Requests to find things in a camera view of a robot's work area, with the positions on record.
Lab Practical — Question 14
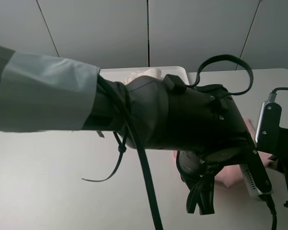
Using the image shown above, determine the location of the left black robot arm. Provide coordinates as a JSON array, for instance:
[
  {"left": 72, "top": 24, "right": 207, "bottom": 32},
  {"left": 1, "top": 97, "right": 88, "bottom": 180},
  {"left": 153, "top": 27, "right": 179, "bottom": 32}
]
[{"left": 0, "top": 46, "right": 254, "bottom": 215}]

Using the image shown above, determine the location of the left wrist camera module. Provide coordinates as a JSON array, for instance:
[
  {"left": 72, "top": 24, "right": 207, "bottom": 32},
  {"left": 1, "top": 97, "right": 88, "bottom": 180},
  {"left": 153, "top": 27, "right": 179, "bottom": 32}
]
[{"left": 239, "top": 141, "right": 272, "bottom": 201}]

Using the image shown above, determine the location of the white rectangular plastic tray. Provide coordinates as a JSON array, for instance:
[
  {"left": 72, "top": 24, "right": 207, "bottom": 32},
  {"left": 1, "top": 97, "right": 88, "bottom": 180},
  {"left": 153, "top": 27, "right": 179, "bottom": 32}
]
[{"left": 100, "top": 66, "right": 189, "bottom": 84}]

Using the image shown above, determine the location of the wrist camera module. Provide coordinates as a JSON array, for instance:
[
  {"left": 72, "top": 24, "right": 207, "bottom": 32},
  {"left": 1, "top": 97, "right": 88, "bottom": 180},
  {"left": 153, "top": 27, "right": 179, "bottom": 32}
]
[
  {"left": 255, "top": 101, "right": 282, "bottom": 154},
  {"left": 239, "top": 141, "right": 272, "bottom": 201}
]

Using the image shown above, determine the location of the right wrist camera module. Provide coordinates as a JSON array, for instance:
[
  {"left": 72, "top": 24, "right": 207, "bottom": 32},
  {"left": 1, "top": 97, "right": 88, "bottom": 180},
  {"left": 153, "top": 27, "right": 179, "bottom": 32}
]
[{"left": 255, "top": 101, "right": 282, "bottom": 154}]

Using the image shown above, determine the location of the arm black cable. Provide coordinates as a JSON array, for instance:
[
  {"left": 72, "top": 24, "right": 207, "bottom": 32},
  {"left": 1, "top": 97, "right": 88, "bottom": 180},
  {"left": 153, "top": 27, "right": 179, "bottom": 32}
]
[
  {"left": 81, "top": 54, "right": 254, "bottom": 230},
  {"left": 263, "top": 87, "right": 288, "bottom": 230}
]

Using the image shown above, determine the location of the pink towel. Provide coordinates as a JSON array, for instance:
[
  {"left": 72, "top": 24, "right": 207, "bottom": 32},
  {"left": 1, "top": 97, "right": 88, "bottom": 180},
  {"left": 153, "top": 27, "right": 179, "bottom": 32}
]
[{"left": 172, "top": 118, "right": 278, "bottom": 189}]

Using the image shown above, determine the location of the cream white towel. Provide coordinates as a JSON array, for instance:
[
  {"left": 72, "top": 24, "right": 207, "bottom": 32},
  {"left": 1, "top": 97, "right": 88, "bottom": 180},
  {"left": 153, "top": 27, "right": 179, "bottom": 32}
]
[{"left": 124, "top": 68, "right": 161, "bottom": 85}]

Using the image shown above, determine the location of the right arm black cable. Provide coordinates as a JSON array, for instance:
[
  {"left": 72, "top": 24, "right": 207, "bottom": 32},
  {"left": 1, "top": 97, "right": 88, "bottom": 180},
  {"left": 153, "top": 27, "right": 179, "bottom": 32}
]
[{"left": 263, "top": 87, "right": 288, "bottom": 230}]

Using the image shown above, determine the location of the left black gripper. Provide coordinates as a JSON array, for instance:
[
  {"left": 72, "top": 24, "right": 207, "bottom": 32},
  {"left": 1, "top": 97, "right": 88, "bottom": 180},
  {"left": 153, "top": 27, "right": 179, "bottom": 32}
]
[{"left": 176, "top": 151, "right": 243, "bottom": 215}]

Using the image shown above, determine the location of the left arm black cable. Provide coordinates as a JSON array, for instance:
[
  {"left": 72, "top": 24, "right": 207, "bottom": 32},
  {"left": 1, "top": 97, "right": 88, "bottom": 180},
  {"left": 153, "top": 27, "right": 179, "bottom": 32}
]
[{"left": 81, "top": 54, "right": 254, "bottom": 230}]

